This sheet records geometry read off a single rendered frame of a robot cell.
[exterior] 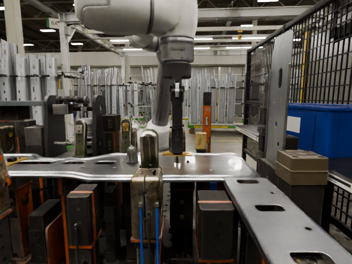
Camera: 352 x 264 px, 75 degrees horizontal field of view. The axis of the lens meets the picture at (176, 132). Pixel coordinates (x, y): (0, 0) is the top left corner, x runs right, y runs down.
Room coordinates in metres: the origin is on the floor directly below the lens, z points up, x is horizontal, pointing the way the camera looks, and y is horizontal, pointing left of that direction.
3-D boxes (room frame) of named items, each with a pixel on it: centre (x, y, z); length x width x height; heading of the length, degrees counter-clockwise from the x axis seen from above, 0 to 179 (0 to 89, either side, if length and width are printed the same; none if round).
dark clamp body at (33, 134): (0.82, 0.49, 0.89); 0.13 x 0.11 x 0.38; 0
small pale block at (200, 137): (0.75, -0.08, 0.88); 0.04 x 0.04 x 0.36; 0
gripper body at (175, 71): (0.62, 0.00, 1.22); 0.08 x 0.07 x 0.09; 0
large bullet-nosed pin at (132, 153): (0.62, 0.12, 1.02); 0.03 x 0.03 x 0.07
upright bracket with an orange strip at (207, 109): (0.78, -0.11, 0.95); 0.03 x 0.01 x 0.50; 90
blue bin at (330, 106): (0.71, -0.44, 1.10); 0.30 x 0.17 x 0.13; 7
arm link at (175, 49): (0.62, 0.00, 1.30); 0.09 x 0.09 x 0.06
